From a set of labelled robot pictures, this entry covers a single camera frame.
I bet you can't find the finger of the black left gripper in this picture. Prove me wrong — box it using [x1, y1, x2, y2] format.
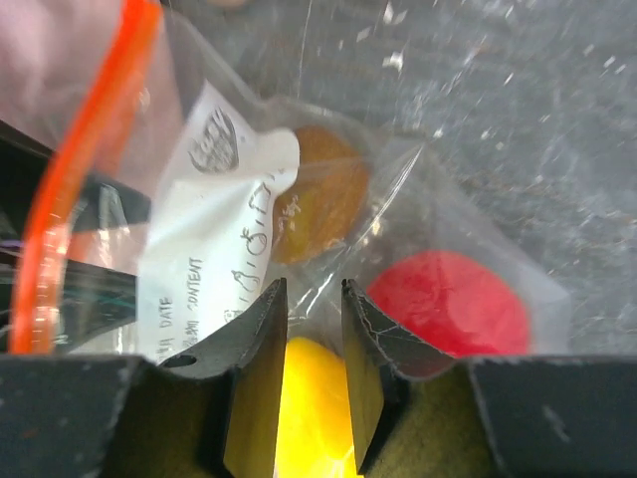
[1, 123, 150, 354]

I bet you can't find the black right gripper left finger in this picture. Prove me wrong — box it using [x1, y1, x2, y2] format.
[1, 279, 288, 477]

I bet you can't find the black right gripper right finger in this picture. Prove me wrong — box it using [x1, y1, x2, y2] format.
[341, 280, 636, 477]

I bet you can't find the yellow fake pear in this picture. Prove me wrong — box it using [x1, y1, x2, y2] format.
[275, 337, 357, 478]

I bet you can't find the clear zip top bag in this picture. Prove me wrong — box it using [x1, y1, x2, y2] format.
[1, 1, 561, 477]

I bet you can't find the red fake tomato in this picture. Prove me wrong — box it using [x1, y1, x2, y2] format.
[367, 250, 531, 358]

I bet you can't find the brown fake bread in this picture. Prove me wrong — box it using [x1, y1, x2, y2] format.
[272, 125, 370, 264]

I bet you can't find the pink purple printed cloth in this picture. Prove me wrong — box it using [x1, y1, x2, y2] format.
[1, 1, 183, 160]

